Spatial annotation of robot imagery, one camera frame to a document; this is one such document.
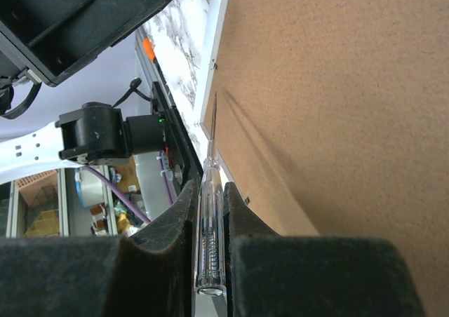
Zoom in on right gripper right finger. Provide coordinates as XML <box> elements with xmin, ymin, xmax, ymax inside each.
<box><xmin>224</xmin><ymin>182</ymin><xmax>424</xmax><ymax>316</ymax></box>

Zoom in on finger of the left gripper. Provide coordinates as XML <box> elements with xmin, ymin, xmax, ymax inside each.
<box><xmin>1</xmin><ymin>0</ymin><xmax>172</xmax><ymax>86</ymax></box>

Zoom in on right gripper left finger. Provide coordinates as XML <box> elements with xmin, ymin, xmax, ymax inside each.
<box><xmin>1</xmin><ymin>180</ymin><xmax>197</xmax><ymax>316</ymax></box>

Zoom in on clear tester screwdriver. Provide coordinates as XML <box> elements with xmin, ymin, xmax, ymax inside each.
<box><xmin>194</xmin><ymin>97</ymin><xmax>226</xmax><ymax>297</ymax></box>

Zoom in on white picture frame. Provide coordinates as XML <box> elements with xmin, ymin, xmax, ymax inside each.
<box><xmin>194</xmin><ymin>0</ymin><xmax>448</xmax><ymax>316</ymax></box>

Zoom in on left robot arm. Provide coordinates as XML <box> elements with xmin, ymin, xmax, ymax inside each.
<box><xmin>1</xmin><ymin>0</ymin><xmax>172</xmax><ymax>183</ymax></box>

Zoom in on orange marker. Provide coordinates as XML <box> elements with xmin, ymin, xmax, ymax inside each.
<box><xmin>142</xmin><ymin>38</ymin><xmax>156</xmax><ymax>62</ymax></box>

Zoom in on aluminium extrusion rail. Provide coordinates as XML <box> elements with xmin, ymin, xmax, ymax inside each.
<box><xmin>135</xmin><ymin>27</ymin><xmax>176</xmax><ymax>177</ymax></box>

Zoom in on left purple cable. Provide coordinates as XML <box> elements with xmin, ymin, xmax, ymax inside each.
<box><xmin>83</xmin><ymin>151</ymin><xmax>175</xmax><ymax>225</ymax></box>

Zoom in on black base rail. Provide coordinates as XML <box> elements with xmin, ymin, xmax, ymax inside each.
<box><xmin>152</xmin><ymin>82</ymin><xmax>203</xmax><ymax>195</ymax></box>

